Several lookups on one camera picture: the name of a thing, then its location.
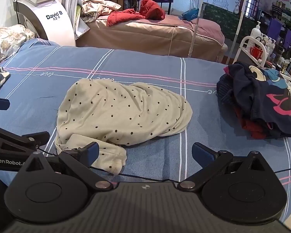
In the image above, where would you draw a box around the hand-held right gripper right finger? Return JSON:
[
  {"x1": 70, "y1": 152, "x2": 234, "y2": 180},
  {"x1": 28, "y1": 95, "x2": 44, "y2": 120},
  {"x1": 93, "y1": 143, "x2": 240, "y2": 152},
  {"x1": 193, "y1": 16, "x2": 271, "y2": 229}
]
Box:
[{"x1": 178, "y1": 142, "x2": 269, "y2": 190}]

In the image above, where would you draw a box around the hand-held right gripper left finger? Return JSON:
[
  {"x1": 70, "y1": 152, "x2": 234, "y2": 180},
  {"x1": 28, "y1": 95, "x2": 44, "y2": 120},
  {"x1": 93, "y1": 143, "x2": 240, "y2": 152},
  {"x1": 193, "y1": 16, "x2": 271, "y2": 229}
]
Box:
[{"x1": 21, "y1": 142, "x2": 115, "y2": 191}]

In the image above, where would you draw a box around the cream polka dot shirt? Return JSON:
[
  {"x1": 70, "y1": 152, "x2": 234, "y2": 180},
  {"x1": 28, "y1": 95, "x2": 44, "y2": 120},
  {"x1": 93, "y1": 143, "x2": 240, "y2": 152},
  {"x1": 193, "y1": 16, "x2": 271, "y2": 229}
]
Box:
[{"x1": 55, "y1": 78, "x2": 193, "y2": 175}]

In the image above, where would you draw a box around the pile of dark clothes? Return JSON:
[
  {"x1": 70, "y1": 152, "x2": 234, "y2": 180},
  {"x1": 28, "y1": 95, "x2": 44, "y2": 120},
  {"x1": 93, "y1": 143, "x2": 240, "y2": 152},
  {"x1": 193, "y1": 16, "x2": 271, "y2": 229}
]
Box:
[{"x1": 216, "y1": 62, "x2": 291, "y2": 140}]

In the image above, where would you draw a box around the floral quilt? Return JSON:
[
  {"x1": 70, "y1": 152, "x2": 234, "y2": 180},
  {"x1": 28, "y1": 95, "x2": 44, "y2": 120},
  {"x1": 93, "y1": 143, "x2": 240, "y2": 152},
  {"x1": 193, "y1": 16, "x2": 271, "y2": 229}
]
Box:
[{"x1": 0, "y1": 24, "x2": 36, "y2": 71}]

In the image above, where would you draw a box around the white plastic bag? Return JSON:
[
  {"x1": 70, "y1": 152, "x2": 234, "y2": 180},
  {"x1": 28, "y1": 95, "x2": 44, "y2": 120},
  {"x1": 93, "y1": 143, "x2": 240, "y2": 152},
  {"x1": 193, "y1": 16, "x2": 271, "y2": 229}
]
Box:
[{"x1": 10, "y1": 0, "x2": 76, "y2": 47}]

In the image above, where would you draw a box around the blue striped bedsheet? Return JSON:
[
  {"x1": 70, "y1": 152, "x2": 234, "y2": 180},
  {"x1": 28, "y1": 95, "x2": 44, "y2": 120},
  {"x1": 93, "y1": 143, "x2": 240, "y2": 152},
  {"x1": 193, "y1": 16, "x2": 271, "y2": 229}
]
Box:
[{"x1": 0, "y1": 38, "x2": 291, "y2": 224}]

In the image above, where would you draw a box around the red cup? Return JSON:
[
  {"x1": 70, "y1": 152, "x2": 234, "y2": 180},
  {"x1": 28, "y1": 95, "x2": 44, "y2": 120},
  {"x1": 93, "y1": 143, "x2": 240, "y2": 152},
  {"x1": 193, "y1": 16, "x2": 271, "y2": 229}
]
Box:
[{"x1": 250, "y1": 46, "x2": 263, "y2": 60}]

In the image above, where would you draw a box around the white pump bottle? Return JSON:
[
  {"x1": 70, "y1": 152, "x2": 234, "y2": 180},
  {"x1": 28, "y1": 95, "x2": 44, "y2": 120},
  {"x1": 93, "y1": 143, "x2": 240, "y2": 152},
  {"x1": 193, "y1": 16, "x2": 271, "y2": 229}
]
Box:
[{"x1": 250, "y1": 21, "x2": 262, "y2": 40}]

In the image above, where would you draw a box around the beige crumpled blanket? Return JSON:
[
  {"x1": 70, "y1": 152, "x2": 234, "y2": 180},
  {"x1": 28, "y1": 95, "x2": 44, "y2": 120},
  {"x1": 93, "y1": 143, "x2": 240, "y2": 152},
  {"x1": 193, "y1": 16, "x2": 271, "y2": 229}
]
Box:
[{"x1": 80, "y1": 0, "x2": 122, "y2": 23}]

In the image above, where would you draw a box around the dark green patterned screen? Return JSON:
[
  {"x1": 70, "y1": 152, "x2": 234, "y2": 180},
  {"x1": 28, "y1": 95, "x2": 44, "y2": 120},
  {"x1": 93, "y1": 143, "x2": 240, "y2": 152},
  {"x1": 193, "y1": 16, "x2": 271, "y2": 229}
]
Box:
[{"x1": 202, "y1": 2, "x2": 259, "y2": 44}]

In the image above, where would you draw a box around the blue bag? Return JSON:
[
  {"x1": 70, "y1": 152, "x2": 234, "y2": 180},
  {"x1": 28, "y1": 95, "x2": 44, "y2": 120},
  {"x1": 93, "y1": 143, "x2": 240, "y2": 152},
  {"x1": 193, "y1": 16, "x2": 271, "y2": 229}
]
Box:
[{"x1": 182, "y1": 8, "x2": 200, "y2": 22}]

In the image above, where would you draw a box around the red jacket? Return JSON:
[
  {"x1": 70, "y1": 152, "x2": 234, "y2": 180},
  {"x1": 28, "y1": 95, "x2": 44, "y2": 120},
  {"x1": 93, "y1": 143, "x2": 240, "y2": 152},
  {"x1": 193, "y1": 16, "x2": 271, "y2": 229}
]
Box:
[{"x1": 107, "y1": 0, "x2": 166, "y2": 27}]

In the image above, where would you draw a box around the black cable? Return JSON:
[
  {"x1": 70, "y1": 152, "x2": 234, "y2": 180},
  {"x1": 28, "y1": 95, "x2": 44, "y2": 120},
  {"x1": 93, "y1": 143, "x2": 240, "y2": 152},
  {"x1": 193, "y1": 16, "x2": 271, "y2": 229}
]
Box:
[{"x1": 37, "y1": 147, "x2": 291, "y2": 183}]

